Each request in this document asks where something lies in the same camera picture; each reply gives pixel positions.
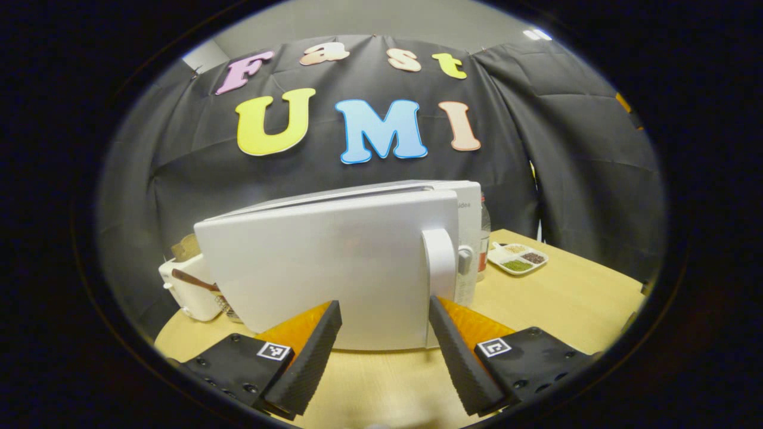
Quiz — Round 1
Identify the clear bottle with red label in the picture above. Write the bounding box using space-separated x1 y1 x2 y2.
477 197 492 282

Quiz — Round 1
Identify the brown bread slice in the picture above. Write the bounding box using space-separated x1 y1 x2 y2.
171 234 200 263

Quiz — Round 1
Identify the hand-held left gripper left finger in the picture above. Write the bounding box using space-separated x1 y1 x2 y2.
179 300 343 418

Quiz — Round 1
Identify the white microwave oven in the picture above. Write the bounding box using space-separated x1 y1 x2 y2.
194 180 483 352

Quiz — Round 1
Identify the white divided plate with beans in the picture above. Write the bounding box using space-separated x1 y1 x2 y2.
487 241 549 276

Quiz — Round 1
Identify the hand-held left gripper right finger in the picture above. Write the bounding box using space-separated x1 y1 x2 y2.
428 295 597 418

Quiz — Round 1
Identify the black backdrop cloth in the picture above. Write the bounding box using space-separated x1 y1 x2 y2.
95 35 667 340

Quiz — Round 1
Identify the white toaster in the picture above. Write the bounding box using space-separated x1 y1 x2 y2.
158 253 224 323

